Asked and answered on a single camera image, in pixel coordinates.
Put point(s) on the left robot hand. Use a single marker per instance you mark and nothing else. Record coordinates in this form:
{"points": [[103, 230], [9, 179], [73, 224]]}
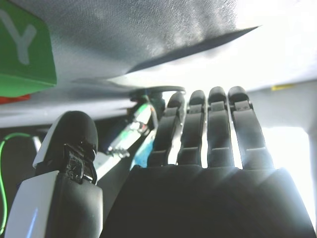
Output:
{"points": [[198, 198]]}

